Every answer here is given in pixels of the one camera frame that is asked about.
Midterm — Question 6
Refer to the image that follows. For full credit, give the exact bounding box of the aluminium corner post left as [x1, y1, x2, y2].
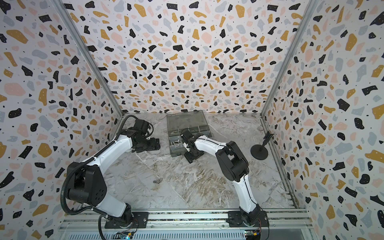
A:
[52, 1, 124, 118]

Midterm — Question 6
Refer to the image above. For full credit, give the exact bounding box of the clear plastic organizer box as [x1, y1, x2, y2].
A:
[166, 110, 214, 158]

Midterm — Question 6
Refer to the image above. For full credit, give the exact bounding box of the aluminium corner post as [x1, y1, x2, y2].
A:
[261, 0, 319, 118]
[52, 1, 124, 118]

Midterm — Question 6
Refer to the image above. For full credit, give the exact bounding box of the aluminium corner post right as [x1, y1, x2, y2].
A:
[261, 0, 319, 118]

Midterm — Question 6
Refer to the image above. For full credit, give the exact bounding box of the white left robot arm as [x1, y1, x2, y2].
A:
[60, 117, 161, 228]

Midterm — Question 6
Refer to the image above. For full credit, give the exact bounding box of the black corrugated cable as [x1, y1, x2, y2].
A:
[59, 114, 139, 240]

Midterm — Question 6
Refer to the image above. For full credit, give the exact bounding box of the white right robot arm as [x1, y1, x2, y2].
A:
[181, 131, 261, 226]

